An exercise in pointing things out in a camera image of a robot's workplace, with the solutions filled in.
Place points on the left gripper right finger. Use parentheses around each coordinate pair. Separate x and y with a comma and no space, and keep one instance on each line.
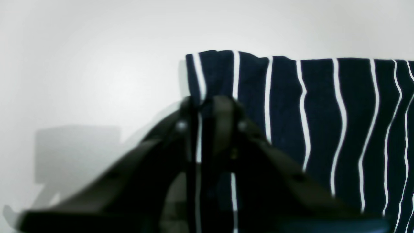
(276,195)

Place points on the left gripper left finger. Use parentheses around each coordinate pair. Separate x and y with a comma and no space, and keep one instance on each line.
(129,196)

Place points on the navy white striped T-shirt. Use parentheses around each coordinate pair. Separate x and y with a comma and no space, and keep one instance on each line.
(349,122)

